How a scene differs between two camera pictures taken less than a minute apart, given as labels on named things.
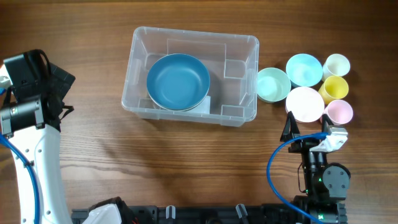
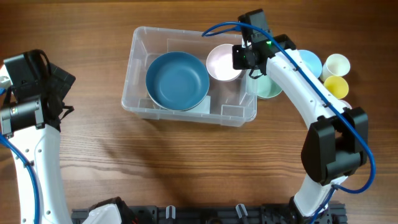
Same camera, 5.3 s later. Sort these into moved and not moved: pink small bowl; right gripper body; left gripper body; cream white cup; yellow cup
Moved: pink small bowl; right gripper body
Not moved: left gripper body; yellow cup; cream white cup
